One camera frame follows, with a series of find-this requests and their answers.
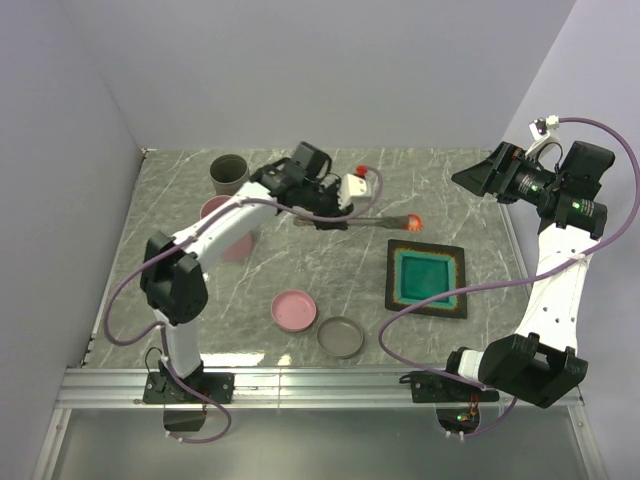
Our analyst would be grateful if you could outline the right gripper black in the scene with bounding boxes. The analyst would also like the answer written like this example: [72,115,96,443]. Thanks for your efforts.
[451,141,562,205]

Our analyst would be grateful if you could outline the red shrimp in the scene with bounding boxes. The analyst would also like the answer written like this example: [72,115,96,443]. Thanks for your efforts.
[405,214,423,232]

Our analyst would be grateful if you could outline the metal serving tongs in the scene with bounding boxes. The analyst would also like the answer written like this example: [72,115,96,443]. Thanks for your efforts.
[293,214,409,231]

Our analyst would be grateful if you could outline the pink round lid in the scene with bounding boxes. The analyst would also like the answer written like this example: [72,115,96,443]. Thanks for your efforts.
[271,290,317,333]

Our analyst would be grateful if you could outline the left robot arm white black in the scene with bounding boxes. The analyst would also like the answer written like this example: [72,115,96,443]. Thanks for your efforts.
[140,142,353,402]

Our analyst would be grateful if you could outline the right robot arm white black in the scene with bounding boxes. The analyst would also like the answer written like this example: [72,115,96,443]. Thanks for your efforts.
[441,141,615,408]

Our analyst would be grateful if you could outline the grey cylindrical container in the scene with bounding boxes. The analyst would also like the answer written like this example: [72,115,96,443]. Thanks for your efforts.
[209,154,250,196]

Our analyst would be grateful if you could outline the pink cylindrical container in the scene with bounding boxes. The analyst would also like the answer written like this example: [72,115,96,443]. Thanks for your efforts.
[199,195,256,262]

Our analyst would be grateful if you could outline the square black teal plate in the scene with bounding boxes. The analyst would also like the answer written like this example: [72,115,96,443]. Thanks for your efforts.
[385,239,466,312]

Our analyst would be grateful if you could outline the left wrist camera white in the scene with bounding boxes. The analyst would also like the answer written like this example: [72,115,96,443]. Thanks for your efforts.
[338,173,373,210]

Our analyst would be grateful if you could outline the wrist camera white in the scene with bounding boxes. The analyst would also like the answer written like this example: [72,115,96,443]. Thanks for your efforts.
[526,115,560,158]
[338,173,373,210]

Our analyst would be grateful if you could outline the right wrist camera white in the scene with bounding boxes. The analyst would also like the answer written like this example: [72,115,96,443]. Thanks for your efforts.
[526,115,560,158]

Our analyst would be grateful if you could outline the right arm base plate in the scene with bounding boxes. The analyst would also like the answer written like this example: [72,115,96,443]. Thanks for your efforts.
[399,371,500,404]

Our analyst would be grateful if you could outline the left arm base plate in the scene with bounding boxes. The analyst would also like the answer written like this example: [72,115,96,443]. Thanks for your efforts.
[142,370,235,405]

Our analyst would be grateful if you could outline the aluminium front rail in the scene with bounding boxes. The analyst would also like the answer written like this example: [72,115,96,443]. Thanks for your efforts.
[53,366,586,412]

